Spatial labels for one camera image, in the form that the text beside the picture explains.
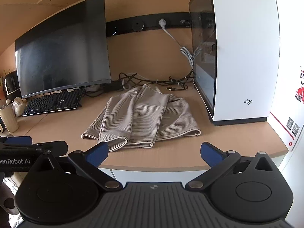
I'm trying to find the white computer case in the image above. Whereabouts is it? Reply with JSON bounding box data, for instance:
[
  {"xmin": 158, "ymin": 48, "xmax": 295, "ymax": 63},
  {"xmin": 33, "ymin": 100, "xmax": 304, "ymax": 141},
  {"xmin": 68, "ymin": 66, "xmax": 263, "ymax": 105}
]
[{"xmin": 188, "ymin": 0, "xmax": 281, "ymax": 127}]

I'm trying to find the black keyboard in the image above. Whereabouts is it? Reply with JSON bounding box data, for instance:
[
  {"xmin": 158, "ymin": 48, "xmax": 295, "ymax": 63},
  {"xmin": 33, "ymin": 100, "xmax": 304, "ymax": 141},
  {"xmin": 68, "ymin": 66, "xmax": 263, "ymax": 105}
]
[{"xmin": 22, "ymin": 89, "xmax": 84, "ymax": 117}]

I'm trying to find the grey cable loop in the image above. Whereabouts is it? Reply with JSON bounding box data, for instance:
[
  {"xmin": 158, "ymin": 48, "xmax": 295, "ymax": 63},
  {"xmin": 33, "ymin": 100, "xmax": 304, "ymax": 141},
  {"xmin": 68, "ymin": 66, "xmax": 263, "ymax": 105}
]
[{"xmin": 122, "ymin": 72, "xmax": 158, "ymax": 89}]

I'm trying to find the small white figurine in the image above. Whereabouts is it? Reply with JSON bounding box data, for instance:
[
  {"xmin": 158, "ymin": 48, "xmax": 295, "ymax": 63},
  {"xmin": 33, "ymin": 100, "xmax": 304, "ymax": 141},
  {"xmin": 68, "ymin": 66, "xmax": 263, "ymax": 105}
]
[{"xmin": 14, "ymin": 97, "xmax": 28, "ymax": 117}]

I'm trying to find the curved black monitor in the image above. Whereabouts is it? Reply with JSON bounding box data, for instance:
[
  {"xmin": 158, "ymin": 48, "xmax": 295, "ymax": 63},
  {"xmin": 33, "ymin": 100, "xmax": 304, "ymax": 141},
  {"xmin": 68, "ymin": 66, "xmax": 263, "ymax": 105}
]
[{"xmin": 15, "ymin": 0, "xmax": 112, "ymax": 99}]

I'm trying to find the white red printed poster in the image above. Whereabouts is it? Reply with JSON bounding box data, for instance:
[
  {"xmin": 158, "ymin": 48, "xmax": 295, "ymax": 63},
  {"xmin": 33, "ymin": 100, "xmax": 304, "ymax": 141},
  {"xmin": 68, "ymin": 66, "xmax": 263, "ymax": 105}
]
[{"xmin": 268, "ymin": 64, "xmax": 304, "ymax": 153}]

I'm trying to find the black cable bundle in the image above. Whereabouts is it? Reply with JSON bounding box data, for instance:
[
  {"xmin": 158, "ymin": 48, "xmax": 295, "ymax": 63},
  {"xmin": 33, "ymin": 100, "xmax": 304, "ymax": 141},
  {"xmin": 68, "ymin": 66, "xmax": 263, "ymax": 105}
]
[{"xmin": 118, "ymin": 68, "xmax": 195, "ymax": 92}]

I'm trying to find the black power adapter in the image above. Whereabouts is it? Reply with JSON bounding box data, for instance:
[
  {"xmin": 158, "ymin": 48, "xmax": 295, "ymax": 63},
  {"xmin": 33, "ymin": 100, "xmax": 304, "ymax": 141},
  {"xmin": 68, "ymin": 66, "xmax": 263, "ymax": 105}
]
[{"xmin": 103, "ymin": 80, "xmax": 123, "ymax": 92}]

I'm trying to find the beige striped garment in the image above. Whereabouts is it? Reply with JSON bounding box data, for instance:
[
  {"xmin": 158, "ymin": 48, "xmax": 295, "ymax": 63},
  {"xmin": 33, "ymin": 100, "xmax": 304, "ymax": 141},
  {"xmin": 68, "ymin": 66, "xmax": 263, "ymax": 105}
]
[{"xmin": 81, "ymin": 84, "xmax": 202, "ymax": 152}]

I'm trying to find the black socket rail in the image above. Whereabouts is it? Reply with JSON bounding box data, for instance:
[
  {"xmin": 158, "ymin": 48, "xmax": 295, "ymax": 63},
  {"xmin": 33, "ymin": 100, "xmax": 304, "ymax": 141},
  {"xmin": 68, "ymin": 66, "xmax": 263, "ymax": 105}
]
[{"xmin": 106, "ymin": 12, "xmax": 192, "ymax": 38}]

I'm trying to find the black box device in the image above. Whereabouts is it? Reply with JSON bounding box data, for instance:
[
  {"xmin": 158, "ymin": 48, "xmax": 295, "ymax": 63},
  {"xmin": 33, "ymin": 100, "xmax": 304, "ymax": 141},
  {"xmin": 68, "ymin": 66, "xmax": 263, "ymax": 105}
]
[{"xmin": 5, "ymin": 71, "xmax": 21, "ymax": 100}]

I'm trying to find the beige cup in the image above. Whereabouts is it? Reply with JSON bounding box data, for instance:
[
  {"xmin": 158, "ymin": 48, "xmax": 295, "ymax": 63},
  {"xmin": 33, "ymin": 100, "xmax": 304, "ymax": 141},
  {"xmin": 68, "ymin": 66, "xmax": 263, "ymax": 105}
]
[{"xmin": 0, "ymin": 106, "xmax": 19, "ymax": 133}]

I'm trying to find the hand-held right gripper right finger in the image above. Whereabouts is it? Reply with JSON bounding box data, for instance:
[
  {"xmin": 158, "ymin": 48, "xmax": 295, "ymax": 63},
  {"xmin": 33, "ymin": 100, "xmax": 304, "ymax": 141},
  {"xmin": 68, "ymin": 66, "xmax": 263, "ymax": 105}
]
[{"xmin": 185, "ymin": 142, "xmax": 281, "ymax": 190}]

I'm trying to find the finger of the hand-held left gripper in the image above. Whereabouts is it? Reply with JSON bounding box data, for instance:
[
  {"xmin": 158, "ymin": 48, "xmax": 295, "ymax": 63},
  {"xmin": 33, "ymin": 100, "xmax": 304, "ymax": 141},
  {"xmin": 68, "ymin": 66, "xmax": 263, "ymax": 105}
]
[
  {"xmin": 0, "ymin": 136, "xmax": 33, "ymax": 146},
  {"xmin": 32, "ymin": 141, "xmax": 69, "ymax": 157}
]

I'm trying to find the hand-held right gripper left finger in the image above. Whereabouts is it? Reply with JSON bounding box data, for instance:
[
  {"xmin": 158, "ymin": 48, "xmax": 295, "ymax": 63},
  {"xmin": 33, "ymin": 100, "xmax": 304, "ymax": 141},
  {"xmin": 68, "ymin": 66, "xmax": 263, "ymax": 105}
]
[{"xmin": 31, "ymin": 142, "xmax": 121, "ymax": 191}]

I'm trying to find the white plug cable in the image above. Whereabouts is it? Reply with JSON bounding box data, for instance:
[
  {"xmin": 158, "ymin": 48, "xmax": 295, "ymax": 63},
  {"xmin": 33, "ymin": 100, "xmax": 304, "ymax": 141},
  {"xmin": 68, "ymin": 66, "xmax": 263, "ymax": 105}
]
[{"xmin": 158, "ymin": 19, "xmax": 202, "ymax": 67}]

